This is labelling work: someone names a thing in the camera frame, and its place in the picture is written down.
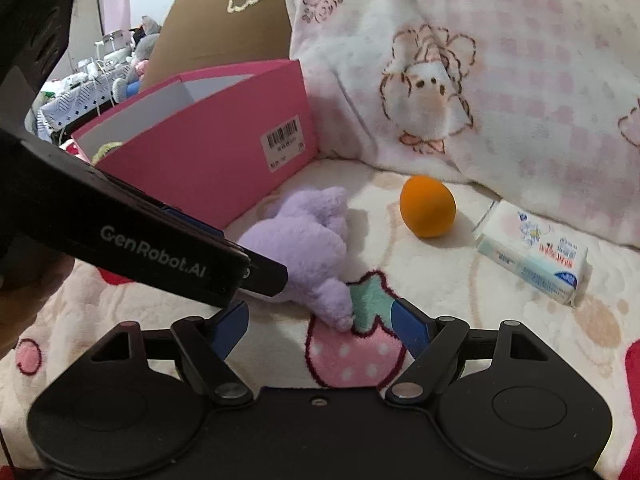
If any orange makeup sponge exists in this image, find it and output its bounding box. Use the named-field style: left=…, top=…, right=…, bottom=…
left=399, top=176, right=457, bottom=238

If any pink checked pillow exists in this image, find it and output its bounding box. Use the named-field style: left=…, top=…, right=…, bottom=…
left=285, top=0, right=639, bottom=246

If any purple plush toy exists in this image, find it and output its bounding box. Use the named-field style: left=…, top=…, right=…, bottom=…
left=239, top=186, right=354, bottom=333

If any pink cardboard box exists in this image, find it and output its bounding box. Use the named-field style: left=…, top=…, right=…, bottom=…
left=73, top=60, right=318, bottom=229

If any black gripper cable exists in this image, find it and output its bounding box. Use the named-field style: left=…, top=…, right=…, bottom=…
left=0, top=429, right=16, bottom=470

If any grey plush toy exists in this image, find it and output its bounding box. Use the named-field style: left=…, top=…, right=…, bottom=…
left=112, top=15, right=162, bottom=104

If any white tissue pack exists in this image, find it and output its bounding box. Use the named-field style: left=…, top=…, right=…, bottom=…
left=474, top=200, right=588, bottom=304

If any person left hand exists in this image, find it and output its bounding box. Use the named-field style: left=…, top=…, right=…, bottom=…
left=0, top=255, right=75, bottom=358

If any cluttered side table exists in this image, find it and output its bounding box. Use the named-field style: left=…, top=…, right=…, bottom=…
left=26, top=30, right=131, bottom=143

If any brown cloud pillow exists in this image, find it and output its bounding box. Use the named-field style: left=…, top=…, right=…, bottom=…
left=142, top=0, right=291, bottom=89

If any green yarn ball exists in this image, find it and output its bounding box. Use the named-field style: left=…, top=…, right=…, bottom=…
left=91, top=141, right=122, bottom=166

